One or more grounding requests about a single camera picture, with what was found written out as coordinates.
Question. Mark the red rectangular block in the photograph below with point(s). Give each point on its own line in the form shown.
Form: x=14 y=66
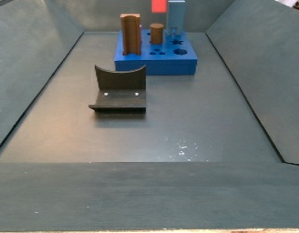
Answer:
x=159 y=6

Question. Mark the blue foam peg board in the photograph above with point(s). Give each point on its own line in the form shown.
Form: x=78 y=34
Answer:
x=168 y=59

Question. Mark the black curved stand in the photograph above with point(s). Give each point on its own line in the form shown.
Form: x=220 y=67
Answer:
x=121 y=90

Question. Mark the short brown wooden cylinder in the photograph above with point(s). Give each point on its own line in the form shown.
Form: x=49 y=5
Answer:
x=156 y=33

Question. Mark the tall brown wooden block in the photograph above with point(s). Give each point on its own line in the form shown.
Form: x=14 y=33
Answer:
x=130 y=33

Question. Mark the light blue rectangular block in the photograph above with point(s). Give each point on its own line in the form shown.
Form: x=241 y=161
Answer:
x=175 y=16

